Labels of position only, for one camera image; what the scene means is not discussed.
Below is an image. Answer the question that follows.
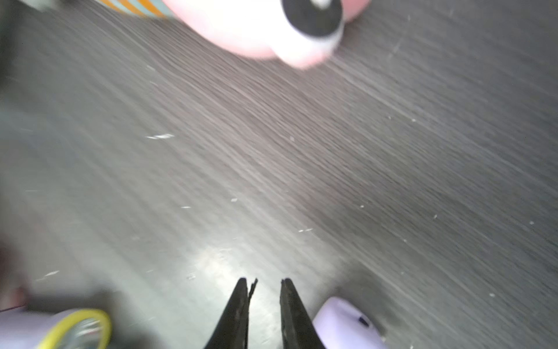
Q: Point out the pink striped plush toy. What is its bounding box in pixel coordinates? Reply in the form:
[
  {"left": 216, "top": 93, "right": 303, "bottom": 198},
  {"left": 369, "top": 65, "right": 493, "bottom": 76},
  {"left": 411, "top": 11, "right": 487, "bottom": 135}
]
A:
[{"left": 101, "top": 0, "right": 370, "bottom": 69}]

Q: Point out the purple flashlight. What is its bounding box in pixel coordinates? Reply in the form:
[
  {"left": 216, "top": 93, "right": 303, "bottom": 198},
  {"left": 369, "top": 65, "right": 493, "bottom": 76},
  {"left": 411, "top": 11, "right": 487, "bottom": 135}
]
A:
[
  {"left": 1, "top": 307, "right": 112, "bottom": 349},
  {"left": 312, "top": 297, "right": 387, "bottom": 349}
]

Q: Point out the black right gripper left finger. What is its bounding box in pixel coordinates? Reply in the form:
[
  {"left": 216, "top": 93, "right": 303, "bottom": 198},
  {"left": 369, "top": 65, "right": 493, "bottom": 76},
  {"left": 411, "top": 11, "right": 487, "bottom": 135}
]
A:
[{"left": 204, "top": 278, "right": 258, "bottom": 349}]

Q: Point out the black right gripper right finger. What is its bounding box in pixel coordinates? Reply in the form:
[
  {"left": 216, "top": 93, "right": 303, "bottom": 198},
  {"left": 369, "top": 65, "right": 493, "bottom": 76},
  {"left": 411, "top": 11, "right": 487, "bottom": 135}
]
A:
[{"left": 280, "top": 278, "right": 325, "bottom": 349}]

